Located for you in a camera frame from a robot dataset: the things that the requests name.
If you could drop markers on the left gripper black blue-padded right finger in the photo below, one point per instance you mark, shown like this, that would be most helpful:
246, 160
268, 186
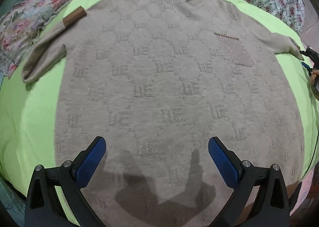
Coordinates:
271, 206

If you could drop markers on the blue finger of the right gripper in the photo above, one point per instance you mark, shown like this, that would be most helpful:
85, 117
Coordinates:
310, 53

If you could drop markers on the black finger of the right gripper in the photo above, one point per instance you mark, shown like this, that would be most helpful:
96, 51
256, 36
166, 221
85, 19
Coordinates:
307, 67

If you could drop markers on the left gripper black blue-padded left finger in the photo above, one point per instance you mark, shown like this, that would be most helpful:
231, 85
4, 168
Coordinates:
43, 207

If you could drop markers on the beige knit sweater brown cuffs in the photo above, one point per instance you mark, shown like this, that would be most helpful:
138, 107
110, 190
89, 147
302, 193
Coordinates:
169, 92

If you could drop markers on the person's right hand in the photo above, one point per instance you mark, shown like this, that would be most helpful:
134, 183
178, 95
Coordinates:
314, 76

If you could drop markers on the lime green bed sheet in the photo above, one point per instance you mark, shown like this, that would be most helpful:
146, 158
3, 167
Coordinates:
30, 122

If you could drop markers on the pink floral ruffled pillow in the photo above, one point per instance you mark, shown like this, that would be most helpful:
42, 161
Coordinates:
20, 28

